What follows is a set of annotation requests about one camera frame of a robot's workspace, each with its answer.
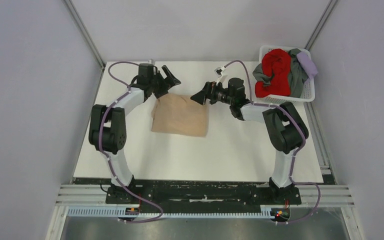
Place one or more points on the left corner wall profile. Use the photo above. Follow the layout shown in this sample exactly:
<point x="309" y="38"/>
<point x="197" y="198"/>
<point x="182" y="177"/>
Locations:
<point x="74" y="14"/>

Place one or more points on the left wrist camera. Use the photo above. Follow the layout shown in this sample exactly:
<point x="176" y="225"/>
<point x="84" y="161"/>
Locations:
<point x="151" y="61"/>

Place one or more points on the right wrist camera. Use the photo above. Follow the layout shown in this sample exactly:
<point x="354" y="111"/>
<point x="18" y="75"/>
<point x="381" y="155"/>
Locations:
<point x="221" y="76"/>

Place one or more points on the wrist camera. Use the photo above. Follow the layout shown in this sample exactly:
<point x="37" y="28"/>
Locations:
<point x="221" y="76"/>
<point x="151" y="61"/>

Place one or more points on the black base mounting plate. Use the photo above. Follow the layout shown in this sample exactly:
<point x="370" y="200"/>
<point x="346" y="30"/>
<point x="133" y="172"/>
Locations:
<point x="201" y="197"/>

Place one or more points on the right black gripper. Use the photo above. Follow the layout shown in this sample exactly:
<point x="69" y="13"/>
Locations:
<point x="209" y="92"/>

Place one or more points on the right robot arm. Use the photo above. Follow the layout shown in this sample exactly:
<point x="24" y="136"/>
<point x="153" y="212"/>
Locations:
<point x="285" y="127"/>

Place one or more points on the grey t shirt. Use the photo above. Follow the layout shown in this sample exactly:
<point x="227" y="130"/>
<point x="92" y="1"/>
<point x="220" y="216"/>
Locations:
<point x="297" y="76"/>

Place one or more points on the beige t shirt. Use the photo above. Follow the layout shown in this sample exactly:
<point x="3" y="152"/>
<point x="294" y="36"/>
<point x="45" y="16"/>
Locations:
<point x="179" y="115"/>

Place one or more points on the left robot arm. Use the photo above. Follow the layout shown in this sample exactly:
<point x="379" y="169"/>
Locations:
<point x="108" y="127"/>

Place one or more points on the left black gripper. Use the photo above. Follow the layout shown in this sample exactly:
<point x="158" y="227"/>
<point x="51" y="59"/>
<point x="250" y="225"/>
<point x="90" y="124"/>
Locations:
<point x="167" y="83"/>

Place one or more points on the right corner wall profile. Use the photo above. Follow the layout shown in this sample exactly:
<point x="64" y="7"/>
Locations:
<point x="329" y="9"/>

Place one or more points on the white slotted cable duct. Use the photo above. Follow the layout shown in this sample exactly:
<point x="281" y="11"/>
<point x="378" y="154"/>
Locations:
<point x="126" y="212"/>

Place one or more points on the lilac t shirt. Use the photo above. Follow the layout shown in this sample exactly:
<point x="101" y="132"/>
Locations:
<point x="307" y="64"/>

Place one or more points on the white plastic laundry basket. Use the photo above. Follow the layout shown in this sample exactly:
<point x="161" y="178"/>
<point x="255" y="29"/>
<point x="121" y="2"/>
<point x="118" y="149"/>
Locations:
<point x="308" y="92"/>

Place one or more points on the red t shirt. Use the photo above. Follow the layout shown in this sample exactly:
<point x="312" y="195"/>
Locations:
<point x="272" y="74"/>

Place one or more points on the aluminium frame rail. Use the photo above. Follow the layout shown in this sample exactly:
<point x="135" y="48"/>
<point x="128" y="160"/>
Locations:
<point x="331" y="196"/>

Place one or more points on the corner wall profile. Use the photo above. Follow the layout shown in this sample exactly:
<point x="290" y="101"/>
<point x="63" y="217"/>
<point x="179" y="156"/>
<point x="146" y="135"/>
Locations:
<point x="329" y="9"/>
<point x="74" y="14"/>

